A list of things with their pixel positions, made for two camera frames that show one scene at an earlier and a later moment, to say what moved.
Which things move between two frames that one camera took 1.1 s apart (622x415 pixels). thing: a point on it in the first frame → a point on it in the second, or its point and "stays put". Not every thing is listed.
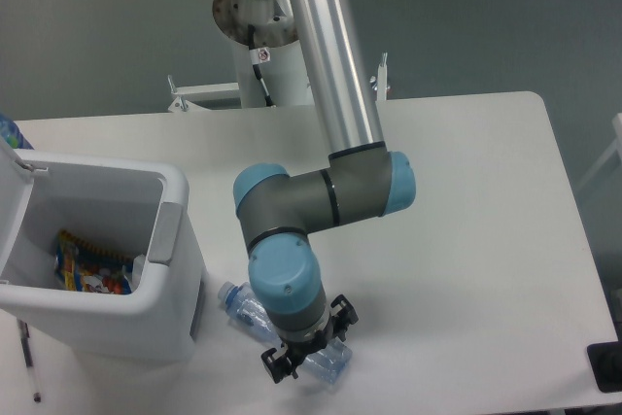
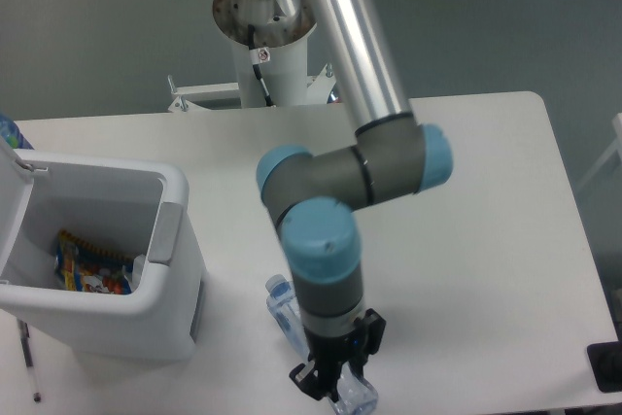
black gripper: x=298 y=350 → x=321 y=376
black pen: x=26 y=343 stays put
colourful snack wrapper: x=81 y=267 stays put
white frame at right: x=616 y=145 stays put
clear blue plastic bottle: x=328 y=363 → x=357 y=394
